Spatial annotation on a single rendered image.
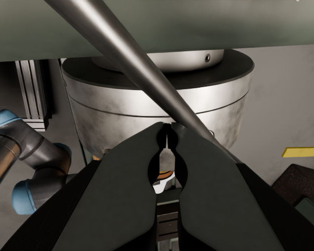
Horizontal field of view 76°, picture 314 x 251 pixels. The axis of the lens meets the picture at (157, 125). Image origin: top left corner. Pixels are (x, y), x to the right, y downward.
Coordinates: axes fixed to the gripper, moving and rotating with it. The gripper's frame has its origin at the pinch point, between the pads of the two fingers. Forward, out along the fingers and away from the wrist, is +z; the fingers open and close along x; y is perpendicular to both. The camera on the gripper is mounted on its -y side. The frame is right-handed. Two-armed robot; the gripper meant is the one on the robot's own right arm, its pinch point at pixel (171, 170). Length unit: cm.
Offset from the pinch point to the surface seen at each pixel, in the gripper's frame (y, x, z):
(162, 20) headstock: -34.1, 16.7, -6.8
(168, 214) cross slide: 34.1, -11.2, 3.4
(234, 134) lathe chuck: -18.0, 12.3, 5.9
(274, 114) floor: 54, -108, 132
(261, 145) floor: 91, -108, 130
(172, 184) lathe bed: 32.3, -24.1, 8.1
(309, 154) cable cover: 110, -106, 194
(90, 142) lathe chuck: -17.6, 9.7, -15.8
